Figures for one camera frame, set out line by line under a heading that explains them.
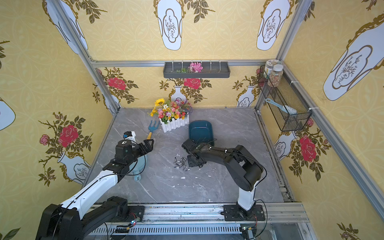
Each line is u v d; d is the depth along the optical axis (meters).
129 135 0.75
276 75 0.80
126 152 0.64
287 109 0.68
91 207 0.48
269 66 0.86
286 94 0.89
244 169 0.47
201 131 1.07
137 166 0.74
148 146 0.76
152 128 1.10
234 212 0.73
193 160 0.66
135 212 0.74
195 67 0.88
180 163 0.92
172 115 0.97
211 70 0.92
